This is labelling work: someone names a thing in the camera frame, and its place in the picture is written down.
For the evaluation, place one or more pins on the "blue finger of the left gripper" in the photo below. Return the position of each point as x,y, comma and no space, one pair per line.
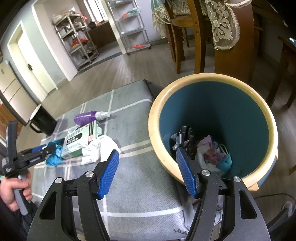
38,148
49,150

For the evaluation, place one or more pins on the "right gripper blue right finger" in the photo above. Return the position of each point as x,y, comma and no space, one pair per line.
188,176

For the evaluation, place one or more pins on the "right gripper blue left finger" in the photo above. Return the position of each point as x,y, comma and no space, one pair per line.
105,172

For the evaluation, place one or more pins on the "blue glove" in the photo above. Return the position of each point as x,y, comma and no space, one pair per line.
55,159

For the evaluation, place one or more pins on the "white tissue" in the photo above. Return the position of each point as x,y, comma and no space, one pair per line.
98,150

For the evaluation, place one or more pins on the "pink snack wrapper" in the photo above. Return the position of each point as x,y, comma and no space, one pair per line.
210,151

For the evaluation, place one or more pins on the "green white medicine box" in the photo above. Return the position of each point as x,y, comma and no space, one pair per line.
79,139

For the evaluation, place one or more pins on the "blue face mask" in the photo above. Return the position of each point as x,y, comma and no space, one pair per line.
226,163

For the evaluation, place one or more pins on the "black plastic bag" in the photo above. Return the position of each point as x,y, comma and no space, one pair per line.
185,139

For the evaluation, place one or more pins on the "purple spray bottle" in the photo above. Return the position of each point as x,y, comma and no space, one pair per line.
88,117

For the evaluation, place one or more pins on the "teal trash bin beige rim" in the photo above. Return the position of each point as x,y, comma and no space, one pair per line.
225,108

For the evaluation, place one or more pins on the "person's left hand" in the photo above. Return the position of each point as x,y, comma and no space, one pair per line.
7,190

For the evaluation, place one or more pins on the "black mug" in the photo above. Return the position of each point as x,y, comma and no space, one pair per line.
41,121

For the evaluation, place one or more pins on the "beige refrigerator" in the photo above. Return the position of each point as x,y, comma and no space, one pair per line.
14,96

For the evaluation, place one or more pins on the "white door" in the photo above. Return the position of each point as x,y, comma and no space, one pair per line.
34,63

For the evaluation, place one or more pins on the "metal storage shelf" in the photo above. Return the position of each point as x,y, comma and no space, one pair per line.
74,36

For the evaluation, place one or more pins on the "wooden dining table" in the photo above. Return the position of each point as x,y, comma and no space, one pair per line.
238,61

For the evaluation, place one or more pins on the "wooden chair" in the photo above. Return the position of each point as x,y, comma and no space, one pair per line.
178,23

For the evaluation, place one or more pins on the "white rolling shelf cart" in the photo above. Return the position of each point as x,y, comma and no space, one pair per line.
129,23

